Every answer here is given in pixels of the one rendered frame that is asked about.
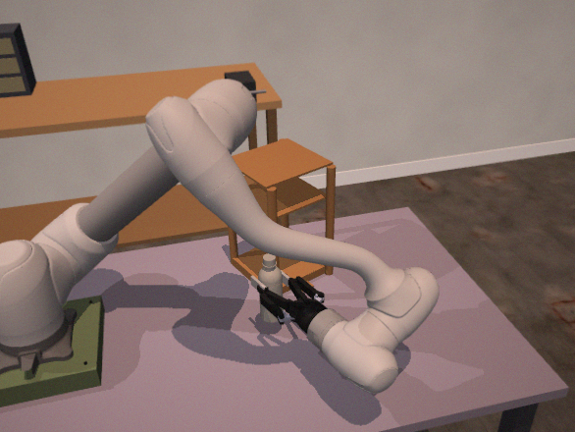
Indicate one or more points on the beige bottle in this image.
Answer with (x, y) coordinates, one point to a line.
(271, 276)

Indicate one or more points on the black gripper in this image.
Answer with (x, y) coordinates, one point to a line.
(297, 313)

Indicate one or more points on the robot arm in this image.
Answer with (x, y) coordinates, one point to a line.
(193, 144)

